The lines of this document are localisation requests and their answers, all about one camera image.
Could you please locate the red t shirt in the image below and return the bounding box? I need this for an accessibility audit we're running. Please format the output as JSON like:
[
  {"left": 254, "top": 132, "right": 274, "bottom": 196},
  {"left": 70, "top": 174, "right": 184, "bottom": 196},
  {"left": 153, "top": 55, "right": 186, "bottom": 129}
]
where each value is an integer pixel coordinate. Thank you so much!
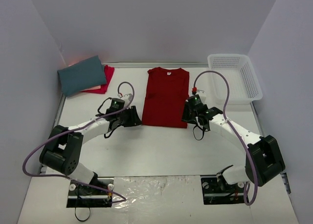
[
  {"left": 142, "top": 67, "right": 190, "bottom": 129},
  {"left": 83, "top": 65, "right": 115, "bottom": 94}
]

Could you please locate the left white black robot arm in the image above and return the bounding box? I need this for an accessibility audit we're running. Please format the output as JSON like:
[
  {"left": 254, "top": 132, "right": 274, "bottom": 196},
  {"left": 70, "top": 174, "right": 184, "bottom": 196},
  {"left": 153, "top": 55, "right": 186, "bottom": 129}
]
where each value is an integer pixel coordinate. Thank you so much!
[{"left": 39, "top": 94, "right": 142, "bottom": 194}]

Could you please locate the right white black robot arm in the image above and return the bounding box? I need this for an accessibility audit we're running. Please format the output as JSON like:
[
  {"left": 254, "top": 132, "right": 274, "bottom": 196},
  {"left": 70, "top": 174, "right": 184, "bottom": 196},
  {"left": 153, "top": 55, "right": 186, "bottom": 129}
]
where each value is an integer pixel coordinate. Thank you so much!
[{"left": 182, "top": 94, "right": 286, "bottom": 191}]

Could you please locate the folded pink t shirt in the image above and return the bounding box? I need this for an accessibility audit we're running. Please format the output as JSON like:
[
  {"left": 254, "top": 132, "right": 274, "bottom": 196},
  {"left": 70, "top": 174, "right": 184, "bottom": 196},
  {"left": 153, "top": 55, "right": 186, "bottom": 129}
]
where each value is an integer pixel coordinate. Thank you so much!
[{"left": 84, "top": 85, "right": 101, "bottom": 91}]

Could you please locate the folded red t shirt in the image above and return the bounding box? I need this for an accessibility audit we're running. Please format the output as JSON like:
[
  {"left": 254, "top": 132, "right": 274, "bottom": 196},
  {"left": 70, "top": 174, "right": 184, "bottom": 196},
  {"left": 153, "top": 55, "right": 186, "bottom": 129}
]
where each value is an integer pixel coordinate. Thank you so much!
[{"left": 83, "top": 65, "right": 115, "bottom": 94}]

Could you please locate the white plastic basket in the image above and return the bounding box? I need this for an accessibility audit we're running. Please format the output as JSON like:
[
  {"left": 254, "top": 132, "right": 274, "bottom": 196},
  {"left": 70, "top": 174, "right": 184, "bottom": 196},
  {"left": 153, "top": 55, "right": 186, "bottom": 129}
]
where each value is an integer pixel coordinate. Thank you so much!
[{"left": 207, "top": 54, "right": 263, "bottom": 105}]

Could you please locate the folded teal t shirt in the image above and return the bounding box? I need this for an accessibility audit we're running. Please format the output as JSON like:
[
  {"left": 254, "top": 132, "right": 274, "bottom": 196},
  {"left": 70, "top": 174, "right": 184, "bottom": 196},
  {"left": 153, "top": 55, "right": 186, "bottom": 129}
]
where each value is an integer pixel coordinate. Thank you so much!
[{"left": 57, "top": 56, "right": 107, "bottom": 97}]

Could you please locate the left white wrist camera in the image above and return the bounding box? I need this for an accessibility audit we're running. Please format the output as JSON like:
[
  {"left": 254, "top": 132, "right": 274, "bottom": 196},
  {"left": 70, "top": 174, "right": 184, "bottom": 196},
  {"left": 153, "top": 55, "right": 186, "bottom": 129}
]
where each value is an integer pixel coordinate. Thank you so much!
[{"left": 117, "top": 93, "right": 134, "bottom": 106}]

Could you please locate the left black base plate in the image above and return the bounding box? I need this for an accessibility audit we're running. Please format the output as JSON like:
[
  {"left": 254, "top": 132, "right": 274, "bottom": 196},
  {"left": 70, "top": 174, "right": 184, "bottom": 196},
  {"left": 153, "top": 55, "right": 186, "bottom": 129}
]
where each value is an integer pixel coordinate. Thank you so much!
[{"left": 66, "top": 181, "right": 112, "bottom": 208}]

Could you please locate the thin black cable loop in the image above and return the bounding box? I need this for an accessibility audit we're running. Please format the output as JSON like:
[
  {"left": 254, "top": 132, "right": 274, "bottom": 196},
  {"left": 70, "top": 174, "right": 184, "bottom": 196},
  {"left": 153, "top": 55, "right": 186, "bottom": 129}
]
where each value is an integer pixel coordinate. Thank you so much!
[{"left": 74, "top": 205, "right": 92, "bottom": 222}]

